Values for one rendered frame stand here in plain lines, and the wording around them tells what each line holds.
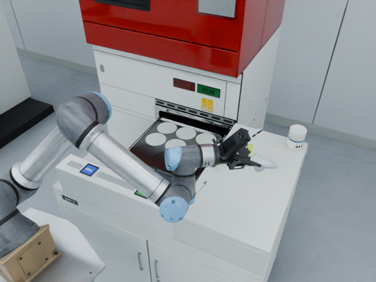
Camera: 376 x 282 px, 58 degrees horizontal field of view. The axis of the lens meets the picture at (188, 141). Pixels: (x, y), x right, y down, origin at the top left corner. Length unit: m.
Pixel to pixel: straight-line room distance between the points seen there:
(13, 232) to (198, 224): 0.59
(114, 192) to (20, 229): 0.34
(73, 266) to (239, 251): 0.58
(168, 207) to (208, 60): 0.75
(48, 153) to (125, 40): 0.71
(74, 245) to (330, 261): 1.62
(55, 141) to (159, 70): 0.72
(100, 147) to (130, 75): 0.90
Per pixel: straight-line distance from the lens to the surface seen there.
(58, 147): 1.19
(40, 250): 1.29
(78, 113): 1.00
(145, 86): 1.80
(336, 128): 3.32
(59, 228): 1.45
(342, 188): 2.91
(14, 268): 1.27
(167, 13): 1.51
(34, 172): 1.27
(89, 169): 1.43
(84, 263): 1.33
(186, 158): 1.05
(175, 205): 0.95
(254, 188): 1.33
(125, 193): 1.31
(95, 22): 1.77
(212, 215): 1.23
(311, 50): 3.02
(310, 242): 2.47
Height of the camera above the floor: 1.91
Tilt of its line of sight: 39 degrees down
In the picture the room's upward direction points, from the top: straight up
